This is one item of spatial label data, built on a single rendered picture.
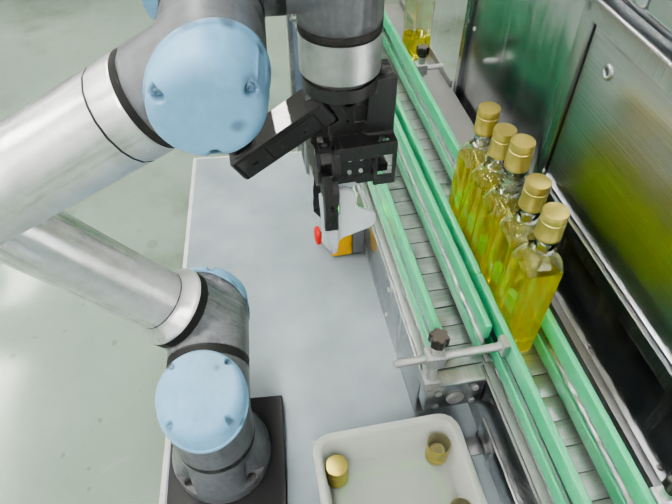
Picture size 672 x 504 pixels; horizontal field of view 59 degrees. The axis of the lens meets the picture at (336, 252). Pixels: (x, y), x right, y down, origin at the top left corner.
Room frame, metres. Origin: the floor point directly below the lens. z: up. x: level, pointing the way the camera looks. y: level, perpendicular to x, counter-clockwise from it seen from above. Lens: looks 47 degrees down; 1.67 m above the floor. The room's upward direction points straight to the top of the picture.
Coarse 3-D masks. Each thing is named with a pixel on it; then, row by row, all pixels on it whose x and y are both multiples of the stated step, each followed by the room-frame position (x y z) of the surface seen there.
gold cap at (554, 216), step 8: (544, 208) 0.54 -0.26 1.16; (552, 208) 0.54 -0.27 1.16; (560, 208) 0.54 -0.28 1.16; (544, 216) 0.53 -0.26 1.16; (552, 216) 0.53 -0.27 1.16; (560, 216) 0.53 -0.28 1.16; (568, 216) 0.53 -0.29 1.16; (544, 224) 0.53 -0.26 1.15; (552, 224) 0.52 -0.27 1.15; (560, 224) 0.52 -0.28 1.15; (536, 232) 0.54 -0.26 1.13; (544, 232) 0.53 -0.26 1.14; (552, 232) 0.52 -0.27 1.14; (560, 232) 0.52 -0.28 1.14; (544, 240) 0.52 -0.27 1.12; (552, 240) 0.52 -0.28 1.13
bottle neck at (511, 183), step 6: (504, 168) 0.65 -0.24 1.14; (504, 174) 0.65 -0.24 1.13; (510, 174) 0.64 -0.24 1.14; (516, 174) 0.64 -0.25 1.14; (522, 174) 0.64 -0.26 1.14; (504, 180) 0.65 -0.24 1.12; (510, 180) 0.64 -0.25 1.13; (516, 180) 0.64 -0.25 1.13; (522, 180) 0.64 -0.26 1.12; (504, 186) 0.64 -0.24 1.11; (510, 186) 0.64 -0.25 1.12; (516, 186) 0.64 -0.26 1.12; (504, 192) 0.64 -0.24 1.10; (510, 192) 0.64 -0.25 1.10; (516, 192) 0.64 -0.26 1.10
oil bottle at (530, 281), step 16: (528, 240) 0.56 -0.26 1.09; (512, 256) 0.55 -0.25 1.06; (528, 256) 0.53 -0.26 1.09; (544, 256) 0.52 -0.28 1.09; (560, 256) 0.53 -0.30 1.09; (512, 272) 0.54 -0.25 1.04; (528, 272) 0.51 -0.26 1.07; (544, 272) 0.51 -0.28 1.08; (560, 272) 0.52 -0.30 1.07; (512, 288) 0.53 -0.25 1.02; (528, 288) 0.51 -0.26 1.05; (544, 288) 0.51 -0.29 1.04; (512, 304) 0.52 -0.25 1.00; (528, 304) 0.51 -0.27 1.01; (544, 304) 0.51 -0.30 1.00; (512, 320) 0.51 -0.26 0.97; (528, 320) 0.51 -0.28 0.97; (528, 336) 0.51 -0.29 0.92
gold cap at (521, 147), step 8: (512, 136) 0.66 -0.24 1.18; (520, 136) 0.66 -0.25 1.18; (528, 136) 0.66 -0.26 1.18; (512, 144) 0.65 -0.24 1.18; (520, 144) 0.64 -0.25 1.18; (528, 144) 0.64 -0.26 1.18; (512, 152) 0.64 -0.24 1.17; (520, 152) 0.64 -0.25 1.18; (528, 152) 0.64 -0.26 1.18; (504, 160) 0.66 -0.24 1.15; (512, 160) 0.64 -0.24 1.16; (520, 160) 0.64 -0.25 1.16; (528, 160) 0.64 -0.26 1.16; (512, 168) 0.64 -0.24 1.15; (520, 168) 0.64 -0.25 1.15; (528, 168) 0.64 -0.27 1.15
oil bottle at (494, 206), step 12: (492, 192) 0.66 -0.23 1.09; (492, 204) 0.64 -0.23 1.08; (504, 204) 0.63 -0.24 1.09; (516, 204) 0.63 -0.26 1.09; (480, 216) 0.66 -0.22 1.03; (492, 216) 0.63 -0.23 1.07; (480, 228) 0.65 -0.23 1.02; (492, 228) 0.62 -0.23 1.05; (480, 240) 0.64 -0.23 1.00; (492, 240) 0.62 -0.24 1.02; (480, 252) 0.63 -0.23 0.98; (480, 264) 0.62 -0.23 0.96
